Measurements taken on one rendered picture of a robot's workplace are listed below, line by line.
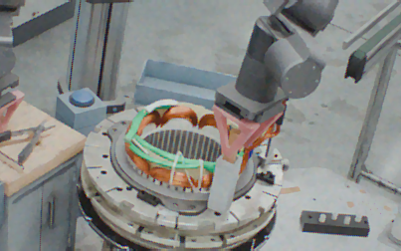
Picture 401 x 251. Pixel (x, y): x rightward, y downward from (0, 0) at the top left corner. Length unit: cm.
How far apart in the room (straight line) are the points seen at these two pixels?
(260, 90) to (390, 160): 250
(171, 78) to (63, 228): 39
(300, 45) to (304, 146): 248
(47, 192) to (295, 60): 56
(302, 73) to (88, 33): 75
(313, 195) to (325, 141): 170
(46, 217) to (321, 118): 241
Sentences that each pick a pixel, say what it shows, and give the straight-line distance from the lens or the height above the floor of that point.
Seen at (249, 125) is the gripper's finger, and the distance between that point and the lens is 124.
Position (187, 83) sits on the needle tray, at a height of 103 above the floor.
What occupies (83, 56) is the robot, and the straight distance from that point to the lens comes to 185.
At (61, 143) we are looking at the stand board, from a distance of 152.
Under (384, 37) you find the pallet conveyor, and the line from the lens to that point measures 288.
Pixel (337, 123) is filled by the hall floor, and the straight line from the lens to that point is 385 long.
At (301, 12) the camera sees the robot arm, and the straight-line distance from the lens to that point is 120.
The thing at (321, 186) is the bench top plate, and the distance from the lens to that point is 204.
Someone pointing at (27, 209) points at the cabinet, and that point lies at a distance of 151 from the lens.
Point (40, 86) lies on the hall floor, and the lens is 373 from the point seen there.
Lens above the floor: 193
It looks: 32 degrees down
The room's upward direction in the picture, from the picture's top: 11 degrees clockwise
